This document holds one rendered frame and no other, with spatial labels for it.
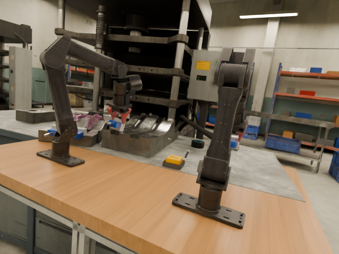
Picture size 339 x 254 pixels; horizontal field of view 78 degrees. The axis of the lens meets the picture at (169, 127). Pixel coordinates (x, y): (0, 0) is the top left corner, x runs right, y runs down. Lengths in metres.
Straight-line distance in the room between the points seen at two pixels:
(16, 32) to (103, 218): 5.10
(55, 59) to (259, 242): 0.81
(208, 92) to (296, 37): 6.19
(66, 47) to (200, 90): 1.17
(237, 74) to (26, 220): 1.44
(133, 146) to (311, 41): 7.12
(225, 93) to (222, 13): 7.88
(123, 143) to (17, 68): 4.24
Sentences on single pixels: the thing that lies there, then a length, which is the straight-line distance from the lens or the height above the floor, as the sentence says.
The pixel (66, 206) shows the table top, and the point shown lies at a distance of 0.64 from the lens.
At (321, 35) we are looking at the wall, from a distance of 7.79.
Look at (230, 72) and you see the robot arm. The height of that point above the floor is 1.18.
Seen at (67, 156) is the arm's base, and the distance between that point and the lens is 0.93.
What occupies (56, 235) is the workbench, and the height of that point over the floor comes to 0.23.
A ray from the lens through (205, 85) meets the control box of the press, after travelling 1.76.
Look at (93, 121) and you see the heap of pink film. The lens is 1.24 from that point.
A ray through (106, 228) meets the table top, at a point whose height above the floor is 0.78.
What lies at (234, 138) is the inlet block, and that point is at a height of 0.94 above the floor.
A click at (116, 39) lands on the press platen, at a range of 2.07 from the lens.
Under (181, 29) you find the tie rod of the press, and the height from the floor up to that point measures 1.57.
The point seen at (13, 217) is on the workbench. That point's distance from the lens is 1.71.
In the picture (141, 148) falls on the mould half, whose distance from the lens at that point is 0.99.
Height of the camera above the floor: 1.12
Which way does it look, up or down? 10 degrees down
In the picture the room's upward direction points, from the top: 7 degrees clockwise
